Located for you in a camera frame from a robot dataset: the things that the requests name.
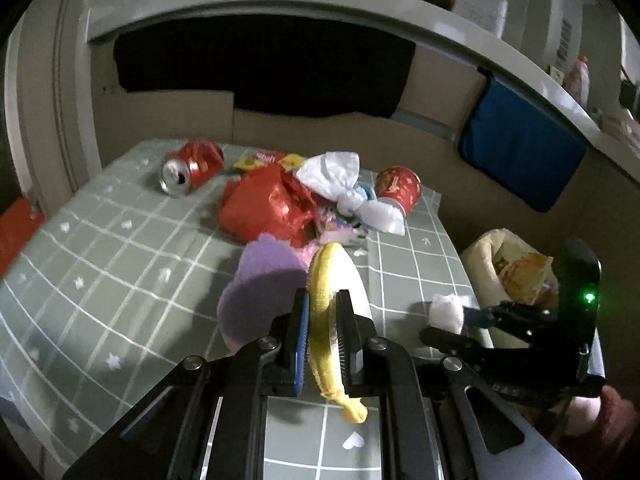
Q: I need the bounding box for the white tissue ball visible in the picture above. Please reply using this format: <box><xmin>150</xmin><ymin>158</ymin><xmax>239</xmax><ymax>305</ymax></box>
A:
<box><xmin>428</xmin><ymin>294</ymin><xmax>472</xmax><ymax>335</ymax></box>

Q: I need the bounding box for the purple sponge cloth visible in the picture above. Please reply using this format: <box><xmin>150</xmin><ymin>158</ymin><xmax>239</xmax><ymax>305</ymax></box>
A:
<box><xmin>217</xmin><ymin>233</ymin><xmax>307</xmax><ymax>353</ymax></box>

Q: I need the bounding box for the red plastic bag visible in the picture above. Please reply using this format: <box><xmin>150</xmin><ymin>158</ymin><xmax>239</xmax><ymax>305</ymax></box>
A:
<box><xmin>218</xmin><ymin>164</ymin><xmax>317</xmax><ymax>248</ymax></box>

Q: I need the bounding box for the dark red sleeve forearm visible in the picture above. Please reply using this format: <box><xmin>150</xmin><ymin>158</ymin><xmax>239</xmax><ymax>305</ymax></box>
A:
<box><xmin>597</xmin><ymin>385</ymin><xmax>639</xmax><ymax>453</ymax></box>

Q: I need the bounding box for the cream trash bin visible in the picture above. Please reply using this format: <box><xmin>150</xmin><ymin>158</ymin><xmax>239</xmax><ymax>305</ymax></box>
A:
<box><xmin>459</xmin><ymin>227</ymin><xmax>561</xmax><ymax>351</ymax></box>

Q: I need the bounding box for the right hand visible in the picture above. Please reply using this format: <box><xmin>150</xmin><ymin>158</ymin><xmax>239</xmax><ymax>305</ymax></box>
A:
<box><xmin>564</xmin><ymin>396</ymin><xmax>603</xmax><ymax>437</ymax></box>

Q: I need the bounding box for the pink wrapper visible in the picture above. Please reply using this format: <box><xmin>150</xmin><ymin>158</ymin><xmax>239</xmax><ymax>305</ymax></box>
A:
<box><xmin>293</xmin><ymin>240</ymin><xmax>320</xmax><ymax>269</ymax></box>

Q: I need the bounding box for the colourful small wrapper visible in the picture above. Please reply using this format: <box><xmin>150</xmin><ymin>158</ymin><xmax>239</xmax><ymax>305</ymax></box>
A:
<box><xmin>314</xmin><ymin>204</ymin><xmax>369</xmax><ymax>247</ymax></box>

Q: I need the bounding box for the red paper cup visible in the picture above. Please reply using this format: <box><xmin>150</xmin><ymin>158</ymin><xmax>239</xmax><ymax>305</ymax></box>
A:
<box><xmin>374</xmin><ymin>166</ymin><xmax>421</xmax><ymax>216</ymax></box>

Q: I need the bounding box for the blue cloth hanging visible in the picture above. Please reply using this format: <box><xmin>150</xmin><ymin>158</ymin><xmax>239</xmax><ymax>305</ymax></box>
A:
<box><xmin>457</xmin><ymin>67</ymin><xmax>587</xmax><ymax>212</ymax></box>

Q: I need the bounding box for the yellow snack wrapper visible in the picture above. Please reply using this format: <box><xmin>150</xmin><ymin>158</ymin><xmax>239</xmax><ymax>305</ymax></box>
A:
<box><xmin>232</xmin><ymin>151</ymin><xmax>306</xmax><ymax>171</ymax></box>

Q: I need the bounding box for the crushed red soda can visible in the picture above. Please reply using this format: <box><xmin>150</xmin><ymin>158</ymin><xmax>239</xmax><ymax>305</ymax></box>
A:
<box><xmin>158</xmin><ymin>141</ymin><xmax>224</xmax><ymax>197</ymax></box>

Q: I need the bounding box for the orange cap bottle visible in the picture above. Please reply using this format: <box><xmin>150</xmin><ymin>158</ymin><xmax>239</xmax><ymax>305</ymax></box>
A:
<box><xmin>565</xmin><ymin>54</ymin><xmax>590</xmax><ymax>108</ymax></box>

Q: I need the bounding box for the white counter shelf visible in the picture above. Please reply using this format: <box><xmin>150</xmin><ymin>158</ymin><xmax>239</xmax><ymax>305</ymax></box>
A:
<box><xmin>86</xmin><ymin>0</ymin><xmax>639</xmax><ymax>179</ymax></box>

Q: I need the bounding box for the black cloth under counter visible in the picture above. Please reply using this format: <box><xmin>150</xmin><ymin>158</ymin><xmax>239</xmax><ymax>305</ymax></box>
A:
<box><xmin>114</xmin><ymin>15</ymin><xmax>416</xmax><ymax>118</ymax></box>

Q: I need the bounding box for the white box appliance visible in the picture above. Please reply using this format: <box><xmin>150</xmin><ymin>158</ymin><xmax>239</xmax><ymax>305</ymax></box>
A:
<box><xmin>521</xmin><ymin>0</ymin><xmax>582</xmax><ymax>73</ymax></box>

